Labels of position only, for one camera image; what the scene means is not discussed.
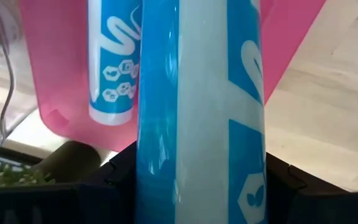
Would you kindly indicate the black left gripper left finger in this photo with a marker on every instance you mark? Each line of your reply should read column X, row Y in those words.
column 42, row 205

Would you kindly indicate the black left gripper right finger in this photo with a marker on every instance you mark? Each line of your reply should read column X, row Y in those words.
column 322, row 208

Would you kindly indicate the blue white silicone tube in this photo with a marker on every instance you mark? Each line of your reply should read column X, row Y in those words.
column 113, row 77
column 197, row 124

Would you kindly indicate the clear plastic bin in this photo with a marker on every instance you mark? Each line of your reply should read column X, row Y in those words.
column 3, row 124

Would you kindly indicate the pink translucent plastic bin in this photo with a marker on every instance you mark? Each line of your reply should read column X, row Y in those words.
column 64, row 77

